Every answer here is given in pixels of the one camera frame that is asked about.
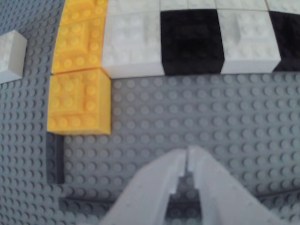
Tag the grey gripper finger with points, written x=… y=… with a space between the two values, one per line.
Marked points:
x=145 y=192
x=220 y=194

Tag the grey studded lego baseplate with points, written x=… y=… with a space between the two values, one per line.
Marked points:
x=199 y=112

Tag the white lego cube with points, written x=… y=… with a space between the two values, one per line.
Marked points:
x=133 y=5
x=187 y=4
x=283 y=4
x=133 y=44
x=241 y=4
x=9 y=54
x=250 y=42

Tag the black lego cube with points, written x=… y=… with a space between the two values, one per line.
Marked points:
x=191 y=42
x=289 y=39

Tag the long dark grey lego strip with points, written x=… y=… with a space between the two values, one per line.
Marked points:
x=84 y=204

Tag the yellow lego cube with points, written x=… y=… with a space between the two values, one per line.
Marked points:
x=77 y=44
x=84 y=8
x=79 y=103

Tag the short dark grey lego strip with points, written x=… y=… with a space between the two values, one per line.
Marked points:
x=55 y=159

